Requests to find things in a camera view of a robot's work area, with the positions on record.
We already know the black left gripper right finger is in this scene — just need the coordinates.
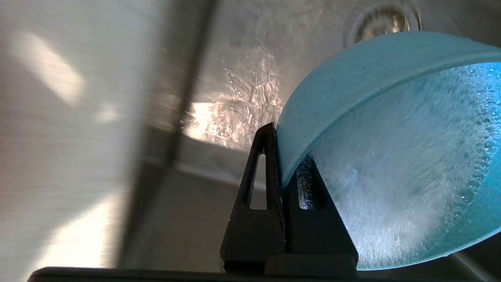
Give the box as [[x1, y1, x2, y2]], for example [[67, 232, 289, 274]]
[[268, 153, 359, 274]]

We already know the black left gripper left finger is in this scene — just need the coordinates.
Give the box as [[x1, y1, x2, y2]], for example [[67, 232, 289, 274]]
[[220, 122, 287, 273]]

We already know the teal bowl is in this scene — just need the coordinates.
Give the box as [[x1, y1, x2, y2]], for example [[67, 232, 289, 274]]
[[276, 31, 501, 271]]

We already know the stainless steel sink basin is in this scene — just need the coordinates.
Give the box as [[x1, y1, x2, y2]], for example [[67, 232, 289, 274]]
[[0, 0, 501, 275]]

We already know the round metal drain strainer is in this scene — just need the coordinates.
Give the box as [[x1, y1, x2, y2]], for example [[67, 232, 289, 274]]
[[344, 3, 423, 44]]

